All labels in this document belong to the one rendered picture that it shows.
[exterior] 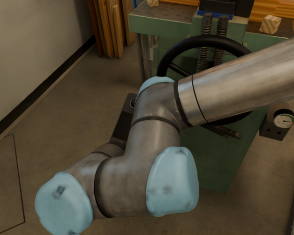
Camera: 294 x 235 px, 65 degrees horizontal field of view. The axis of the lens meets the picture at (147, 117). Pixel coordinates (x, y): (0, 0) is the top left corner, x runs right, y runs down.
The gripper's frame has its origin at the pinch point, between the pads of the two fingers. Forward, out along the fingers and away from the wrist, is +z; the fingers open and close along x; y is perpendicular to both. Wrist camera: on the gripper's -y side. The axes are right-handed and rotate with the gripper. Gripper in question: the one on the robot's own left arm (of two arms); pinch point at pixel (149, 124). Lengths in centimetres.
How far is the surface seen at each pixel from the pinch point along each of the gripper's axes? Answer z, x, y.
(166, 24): 22.8, -6.2, -26.7
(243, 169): 85, 41, 40
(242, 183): 76, 41, 45
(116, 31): 148, -83, -29
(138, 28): 24.3, -16.2, -24.1
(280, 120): 28.7, 36.1, -3.7
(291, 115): 27.0, 38.0, -6.4
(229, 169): 55, 29, 29
